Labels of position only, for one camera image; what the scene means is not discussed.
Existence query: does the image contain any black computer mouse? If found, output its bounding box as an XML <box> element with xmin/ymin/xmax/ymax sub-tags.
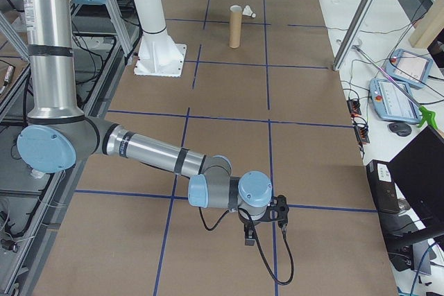
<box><xmin>387</xmin><ymin>121</ymin><xmax>413</xmax><ymax>137</ymax></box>

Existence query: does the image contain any metal bar frame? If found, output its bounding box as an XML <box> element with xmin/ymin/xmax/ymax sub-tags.
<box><xmin>0</xmin><ymin>0</ymin><xmax>146</xmax><ymax>296</ymax></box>

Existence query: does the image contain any short black wrist cable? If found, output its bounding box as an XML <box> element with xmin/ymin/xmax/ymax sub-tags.
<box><xmin>198</xmin><ymin>205</ymin><xmax>244</xmax><ymax>232</ymax></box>

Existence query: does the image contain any blue teach pendant pink screen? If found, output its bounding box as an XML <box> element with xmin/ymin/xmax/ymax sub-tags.
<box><xmin>384</xmin><ymin>48</ymin><xmax>434</xmax><ymax>89</ymax></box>

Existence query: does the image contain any blue teach pendant white screen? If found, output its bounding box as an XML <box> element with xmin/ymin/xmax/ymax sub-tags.
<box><xmin>368</xmin><ymin>77</ymin><xmax>422</xmax><ymax>124</ymax></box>

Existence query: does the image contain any metal grabber stick green handle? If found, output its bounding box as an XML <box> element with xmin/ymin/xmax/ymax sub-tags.
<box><xmin>351</xmin><ymin>42</ymin><xmax>438</xmax><ymax>130</ymax></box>

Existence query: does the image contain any light wooden beam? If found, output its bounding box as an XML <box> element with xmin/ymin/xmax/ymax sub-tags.
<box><xmin>409</xmin><ymin>0</ymin><xmax>444</xmax><ymax>50</ymax></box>

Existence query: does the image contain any aluminium profile post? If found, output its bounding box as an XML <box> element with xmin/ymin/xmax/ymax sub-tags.
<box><xmin>332</xmin><ymin>0</ymin><xmax>398</xmax><ymax>73</ymax></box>

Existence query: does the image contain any long black camera cable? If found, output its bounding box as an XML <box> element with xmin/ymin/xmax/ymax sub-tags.
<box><xmin>251</xmin><ymin>221</ymin><xmax>296</xmax><ymax>286</ymax></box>

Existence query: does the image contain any white side desk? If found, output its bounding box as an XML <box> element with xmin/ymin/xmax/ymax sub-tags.
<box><xmin>314</xmin><ymin>0</ymin><xmax>444</xmax><ymax>296</ymax></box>

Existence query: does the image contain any black computer box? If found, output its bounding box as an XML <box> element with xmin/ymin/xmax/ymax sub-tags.
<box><xmin>366</xmin><ymin>159</ymin><xmax>400</xmax><ymax>216</ymax></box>

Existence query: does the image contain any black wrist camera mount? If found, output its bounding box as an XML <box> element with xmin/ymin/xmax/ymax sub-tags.
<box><xmin>258</xmin><ymin>194</ymin><xmax>291</xmax><ymax>228</ymax></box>

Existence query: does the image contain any blue cable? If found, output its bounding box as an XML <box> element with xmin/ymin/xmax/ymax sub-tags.
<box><xmin>408</xmin><ymin>242</ymin><xmax>441</xmax><ymax>296</ymax></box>

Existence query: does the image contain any black monitor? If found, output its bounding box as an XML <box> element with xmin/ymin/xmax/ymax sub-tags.
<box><xmin>386</xmin><ymin>124</ymin><xmax>444</xmax><ymax>231</ymax></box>

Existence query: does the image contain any black orange connector module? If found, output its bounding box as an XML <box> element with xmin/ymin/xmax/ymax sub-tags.
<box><xmin>352</xmin><ymin>123</ymin><xmax>371</xmax><ymax>146</ymax></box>
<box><xmin>347</xmin><ymin>98</ymin><xmax>363</xmax><ymax>116</ymax></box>

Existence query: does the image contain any brown cardboard tube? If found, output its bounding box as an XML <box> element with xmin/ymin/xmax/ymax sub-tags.
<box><xmin>228</xmin><ymin>4</ymin><xmax>243</xmax><ymax>49</ymax></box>

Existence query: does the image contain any white column pedestal with plate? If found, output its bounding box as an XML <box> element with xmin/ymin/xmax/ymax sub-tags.
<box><xmin>123</xmin><ymin>0</ymin><xmax>188</xmax><ymax>78</ymax></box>

